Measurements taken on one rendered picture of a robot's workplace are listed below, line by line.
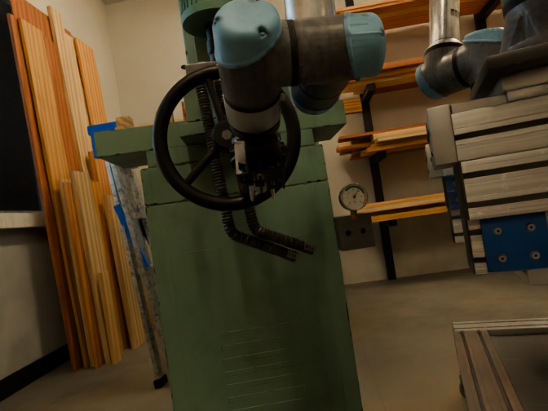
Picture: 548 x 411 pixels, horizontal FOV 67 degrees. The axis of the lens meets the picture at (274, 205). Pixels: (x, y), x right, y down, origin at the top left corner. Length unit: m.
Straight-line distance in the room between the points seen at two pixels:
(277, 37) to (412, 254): 3.21
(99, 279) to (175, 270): 1.42
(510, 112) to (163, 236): 0.74
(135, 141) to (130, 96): 2.91
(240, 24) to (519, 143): 0.44
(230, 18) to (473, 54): 0.89
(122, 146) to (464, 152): 0.73
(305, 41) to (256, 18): 0.06
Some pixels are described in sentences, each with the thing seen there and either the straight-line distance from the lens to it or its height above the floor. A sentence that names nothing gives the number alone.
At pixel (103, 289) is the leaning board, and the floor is 0.40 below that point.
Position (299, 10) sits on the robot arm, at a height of 0.93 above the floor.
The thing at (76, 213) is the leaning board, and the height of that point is 0.82.
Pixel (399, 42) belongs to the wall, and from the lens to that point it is 3.82.
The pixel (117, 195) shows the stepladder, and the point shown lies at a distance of 1.92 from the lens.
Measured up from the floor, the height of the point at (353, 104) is 0.92.
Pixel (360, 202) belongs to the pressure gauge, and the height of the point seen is 0.65.
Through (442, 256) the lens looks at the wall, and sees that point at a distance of 3.66.
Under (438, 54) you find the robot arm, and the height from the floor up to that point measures 1.03.
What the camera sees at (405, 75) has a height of 1.51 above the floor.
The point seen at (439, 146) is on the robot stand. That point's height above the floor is 0.71.
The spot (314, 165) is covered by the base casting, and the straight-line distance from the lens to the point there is 1.01.
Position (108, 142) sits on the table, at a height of 0.87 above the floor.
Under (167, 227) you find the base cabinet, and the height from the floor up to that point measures 0.65.
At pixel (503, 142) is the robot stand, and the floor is 0.70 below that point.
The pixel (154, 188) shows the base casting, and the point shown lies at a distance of 1.02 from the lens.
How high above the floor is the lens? 0.64
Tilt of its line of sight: 2 degrees up
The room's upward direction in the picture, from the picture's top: 8 degrees counter-clockwise
